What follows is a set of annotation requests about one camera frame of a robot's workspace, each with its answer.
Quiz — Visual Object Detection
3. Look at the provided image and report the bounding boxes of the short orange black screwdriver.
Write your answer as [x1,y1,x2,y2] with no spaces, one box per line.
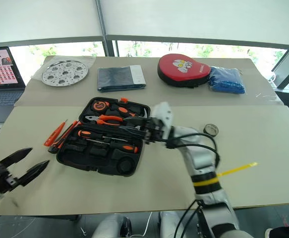
[86,138,139,155]

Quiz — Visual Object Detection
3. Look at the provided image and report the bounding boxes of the orange tester pen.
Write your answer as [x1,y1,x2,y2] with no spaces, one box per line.
[43,119,68,147]

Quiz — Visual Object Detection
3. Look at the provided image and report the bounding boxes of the dark blue folded cloth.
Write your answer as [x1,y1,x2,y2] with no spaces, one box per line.
[96,65,147,93]

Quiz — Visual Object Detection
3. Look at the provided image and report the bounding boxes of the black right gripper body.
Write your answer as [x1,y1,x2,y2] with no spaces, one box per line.
[141,118,165,145]

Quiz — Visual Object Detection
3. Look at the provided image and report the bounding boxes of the open laptop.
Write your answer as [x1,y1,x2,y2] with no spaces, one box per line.
[0,46,27,124]

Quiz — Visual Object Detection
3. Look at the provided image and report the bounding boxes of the claw hammer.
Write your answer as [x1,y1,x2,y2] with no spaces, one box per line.
[134,106,150,119]

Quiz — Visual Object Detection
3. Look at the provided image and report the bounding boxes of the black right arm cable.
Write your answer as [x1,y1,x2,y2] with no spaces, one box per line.
[165,132,221,171]

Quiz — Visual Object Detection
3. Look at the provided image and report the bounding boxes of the round steel steamer plate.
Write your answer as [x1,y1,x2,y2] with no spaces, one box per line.
[41,59,89,88]

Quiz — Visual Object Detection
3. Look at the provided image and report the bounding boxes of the white cable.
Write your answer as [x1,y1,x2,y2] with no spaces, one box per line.
[143,211,153,237]

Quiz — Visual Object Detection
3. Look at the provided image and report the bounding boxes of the grey window frame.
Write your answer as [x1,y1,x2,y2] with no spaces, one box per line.
[0,34,289,58]

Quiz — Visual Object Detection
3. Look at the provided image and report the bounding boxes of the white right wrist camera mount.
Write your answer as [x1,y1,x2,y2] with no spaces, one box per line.
[150,101,174,142]

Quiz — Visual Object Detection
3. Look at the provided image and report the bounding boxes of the orange black tape measure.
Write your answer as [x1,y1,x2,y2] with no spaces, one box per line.
[92,100,112,113]

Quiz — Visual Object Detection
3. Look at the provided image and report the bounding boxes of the black electrical tape roll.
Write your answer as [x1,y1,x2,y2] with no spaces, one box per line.
[203,123,220,138]

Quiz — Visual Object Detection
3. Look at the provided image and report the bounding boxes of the yellow zip tie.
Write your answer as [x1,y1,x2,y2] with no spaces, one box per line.
[193,162,258,187]

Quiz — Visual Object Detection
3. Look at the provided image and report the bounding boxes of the black plastic tool case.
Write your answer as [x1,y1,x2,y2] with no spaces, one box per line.
[56,97,152,178]

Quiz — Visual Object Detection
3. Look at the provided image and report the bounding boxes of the orange handled pliers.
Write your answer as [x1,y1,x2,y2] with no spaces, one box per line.
[84,114,124,126]

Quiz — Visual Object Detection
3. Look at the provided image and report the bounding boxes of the red black boxing pad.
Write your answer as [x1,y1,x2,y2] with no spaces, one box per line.
[157,53,212,88]

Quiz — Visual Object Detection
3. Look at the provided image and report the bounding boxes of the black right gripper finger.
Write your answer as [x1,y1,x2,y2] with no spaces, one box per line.
[120,126,147,139]
[123,117,147,127]

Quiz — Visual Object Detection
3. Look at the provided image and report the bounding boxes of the blue cloth in bag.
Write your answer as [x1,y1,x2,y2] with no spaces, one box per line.
[207,66,246,95]

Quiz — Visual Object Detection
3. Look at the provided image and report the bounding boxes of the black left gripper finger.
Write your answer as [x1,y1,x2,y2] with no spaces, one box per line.
[18,160,51,187]
[0,147,34,170]

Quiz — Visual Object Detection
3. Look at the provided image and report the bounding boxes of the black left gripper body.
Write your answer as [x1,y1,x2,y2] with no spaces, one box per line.
[0,162,20,194]

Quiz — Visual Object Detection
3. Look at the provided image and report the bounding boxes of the long orange black screwdriver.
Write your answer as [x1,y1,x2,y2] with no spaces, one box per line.
[77,129,130,141]

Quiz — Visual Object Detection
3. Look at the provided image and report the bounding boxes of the silver robot body shell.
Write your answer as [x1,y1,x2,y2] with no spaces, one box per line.
[91,214,133,238]
[158,210,184,238]

